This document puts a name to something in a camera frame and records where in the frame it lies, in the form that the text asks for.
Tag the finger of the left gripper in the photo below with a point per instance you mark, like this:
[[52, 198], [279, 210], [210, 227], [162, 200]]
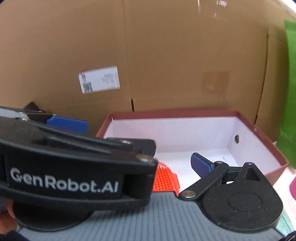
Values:
[[41, 116], [140, 146]]

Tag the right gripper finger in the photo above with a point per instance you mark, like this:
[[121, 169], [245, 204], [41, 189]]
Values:
[[215, 174]]

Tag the orange ridged plastic item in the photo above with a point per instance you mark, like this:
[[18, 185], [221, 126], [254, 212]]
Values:
[[165, 180]]

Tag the left human hand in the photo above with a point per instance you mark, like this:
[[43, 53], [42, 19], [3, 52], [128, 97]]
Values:
[[8, 220]]

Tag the dark red open box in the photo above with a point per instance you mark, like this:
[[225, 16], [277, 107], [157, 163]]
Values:
[[218, 135]]

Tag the large brown cardboard box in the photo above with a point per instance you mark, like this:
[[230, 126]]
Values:
[[169, 55]]

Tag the white barcode shipping label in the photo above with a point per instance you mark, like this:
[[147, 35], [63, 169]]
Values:
[[99, 80]]

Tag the pink water bottle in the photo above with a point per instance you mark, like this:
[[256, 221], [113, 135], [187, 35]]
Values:
[[293, 188]]

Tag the green fabric tote bag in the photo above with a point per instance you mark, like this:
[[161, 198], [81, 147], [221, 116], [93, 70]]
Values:
[[286, 138]]

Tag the teal table cloth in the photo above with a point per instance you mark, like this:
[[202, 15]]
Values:
[[284, 225]]

